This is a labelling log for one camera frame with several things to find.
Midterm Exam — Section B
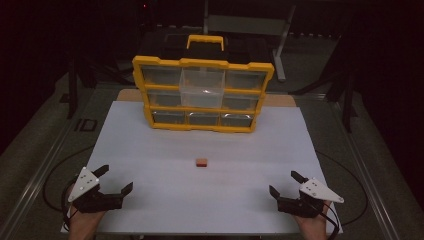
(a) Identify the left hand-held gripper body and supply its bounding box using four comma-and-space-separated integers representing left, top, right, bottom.
67, 166, 124, 214

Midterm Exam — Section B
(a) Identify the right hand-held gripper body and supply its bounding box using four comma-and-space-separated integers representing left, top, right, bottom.
276, 177, 345, 219

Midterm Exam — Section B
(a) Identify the clear plastic drawer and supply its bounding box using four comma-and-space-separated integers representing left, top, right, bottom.
178, 67, 226, 110

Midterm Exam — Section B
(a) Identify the yellow drawer organizer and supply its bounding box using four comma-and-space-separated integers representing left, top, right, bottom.
131, 34, 276, 134

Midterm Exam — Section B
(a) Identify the person's right hand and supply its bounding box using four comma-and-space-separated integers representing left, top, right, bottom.
292, 200, 332, 240

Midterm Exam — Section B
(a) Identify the person's left hand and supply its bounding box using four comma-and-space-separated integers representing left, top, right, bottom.
67, 206, 107, 240

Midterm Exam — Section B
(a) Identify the white table sheet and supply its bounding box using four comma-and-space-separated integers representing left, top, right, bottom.
60, 100, 344, 236

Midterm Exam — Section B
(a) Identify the black metal stand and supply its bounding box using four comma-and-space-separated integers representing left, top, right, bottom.
59, 54, 82, 120
323, 64, 358, 134

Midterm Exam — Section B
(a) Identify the set of closed clear drawers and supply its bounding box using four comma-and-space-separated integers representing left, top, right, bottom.
141, 64, 260, 128

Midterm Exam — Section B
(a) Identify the black cable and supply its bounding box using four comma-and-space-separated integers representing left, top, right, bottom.
42, 144, 96, 233
314, 149, 370, 238

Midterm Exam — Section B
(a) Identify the aluminium frame rail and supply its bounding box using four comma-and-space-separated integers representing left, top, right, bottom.
0, 109, 88, 238
328, 98, 399, 240

